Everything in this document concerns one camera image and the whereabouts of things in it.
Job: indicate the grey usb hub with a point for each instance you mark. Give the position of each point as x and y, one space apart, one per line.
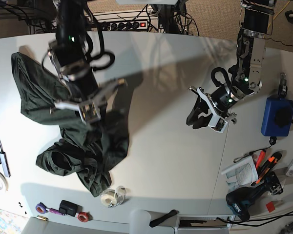
4 164

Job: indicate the black power strip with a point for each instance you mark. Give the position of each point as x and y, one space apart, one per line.
137 26

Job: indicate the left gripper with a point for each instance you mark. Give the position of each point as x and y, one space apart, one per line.
211 110

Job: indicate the blue box with black knob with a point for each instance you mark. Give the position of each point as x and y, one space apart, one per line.
278 114

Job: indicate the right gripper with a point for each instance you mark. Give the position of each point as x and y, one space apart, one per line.
88 98

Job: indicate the dark green t-shirt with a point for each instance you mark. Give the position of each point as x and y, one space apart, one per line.
90 151

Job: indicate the purple tape roll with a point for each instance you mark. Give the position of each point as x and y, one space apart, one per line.
41 208

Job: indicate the black strap handle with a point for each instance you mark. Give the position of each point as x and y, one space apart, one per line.
158 221

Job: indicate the dark teal cordless drill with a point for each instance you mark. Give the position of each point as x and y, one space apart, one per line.
242 198

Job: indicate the rolled paper sheet with drawing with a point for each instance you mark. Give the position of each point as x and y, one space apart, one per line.
240 173

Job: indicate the clear tape rolls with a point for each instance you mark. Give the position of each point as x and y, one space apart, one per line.
112 198

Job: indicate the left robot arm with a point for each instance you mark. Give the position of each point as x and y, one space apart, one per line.
244 78

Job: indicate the orange black utility knife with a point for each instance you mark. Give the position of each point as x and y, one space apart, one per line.
268 165

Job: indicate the red tape roll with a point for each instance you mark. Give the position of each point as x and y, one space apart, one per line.
83 217

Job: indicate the black action camera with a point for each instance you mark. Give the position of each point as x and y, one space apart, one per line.
68 208

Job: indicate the red square sticker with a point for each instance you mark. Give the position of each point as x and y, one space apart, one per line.
270 206

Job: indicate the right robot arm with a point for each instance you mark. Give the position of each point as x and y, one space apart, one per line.
77 52

